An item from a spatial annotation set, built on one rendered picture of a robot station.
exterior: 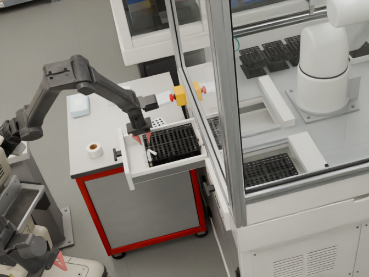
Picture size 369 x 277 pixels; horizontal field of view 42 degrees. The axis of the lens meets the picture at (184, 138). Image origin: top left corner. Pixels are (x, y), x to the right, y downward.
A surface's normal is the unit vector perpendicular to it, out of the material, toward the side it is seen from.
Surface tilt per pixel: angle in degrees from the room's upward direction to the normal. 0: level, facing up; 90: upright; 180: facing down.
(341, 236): 90
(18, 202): 0
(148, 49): 90
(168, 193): 90
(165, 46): 90
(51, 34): 0
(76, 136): 0
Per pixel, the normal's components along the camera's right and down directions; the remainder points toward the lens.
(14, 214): -0.14, -0.73
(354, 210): 0.21, 0.64
